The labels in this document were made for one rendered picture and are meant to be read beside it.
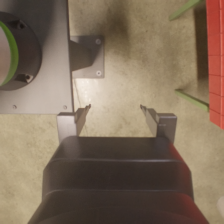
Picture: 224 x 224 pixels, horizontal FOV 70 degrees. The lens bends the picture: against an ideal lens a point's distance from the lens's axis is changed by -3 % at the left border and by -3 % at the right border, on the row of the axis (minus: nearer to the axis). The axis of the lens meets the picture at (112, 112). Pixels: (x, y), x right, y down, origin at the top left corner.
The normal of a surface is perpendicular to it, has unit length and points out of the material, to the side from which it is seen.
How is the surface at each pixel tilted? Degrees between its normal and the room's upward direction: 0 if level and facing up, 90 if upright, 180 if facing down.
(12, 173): 0
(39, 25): 0
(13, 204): 0
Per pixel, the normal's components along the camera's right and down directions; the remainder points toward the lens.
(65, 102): -0.01, 0.30
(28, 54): 0.95, 0.15
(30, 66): 0.84, 0.46
